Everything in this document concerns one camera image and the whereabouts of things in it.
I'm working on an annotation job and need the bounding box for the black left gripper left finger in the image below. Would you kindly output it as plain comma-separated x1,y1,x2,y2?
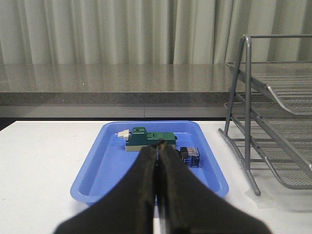
55,146,157,234

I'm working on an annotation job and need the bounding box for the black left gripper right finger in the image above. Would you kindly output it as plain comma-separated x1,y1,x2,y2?
157,142,271,234

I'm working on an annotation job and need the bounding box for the red emergency stop button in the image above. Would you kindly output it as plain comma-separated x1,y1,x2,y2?
176,147,200,168

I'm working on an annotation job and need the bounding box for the silver mesh tray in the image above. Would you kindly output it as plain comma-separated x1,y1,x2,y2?
221,133,312,195
225,93,312,158
225,60,312,116

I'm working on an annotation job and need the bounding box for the blue plastic tray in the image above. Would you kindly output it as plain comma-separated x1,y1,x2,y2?
70,120,229,206

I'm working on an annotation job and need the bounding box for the green terminal block component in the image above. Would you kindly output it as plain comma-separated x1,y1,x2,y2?
117,127,177,152

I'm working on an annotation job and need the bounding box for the grey stone counter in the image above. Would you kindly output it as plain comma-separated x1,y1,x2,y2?
0,64,232,106

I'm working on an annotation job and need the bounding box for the grey metal rack frame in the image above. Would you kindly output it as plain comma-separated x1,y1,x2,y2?
219,35,312,195

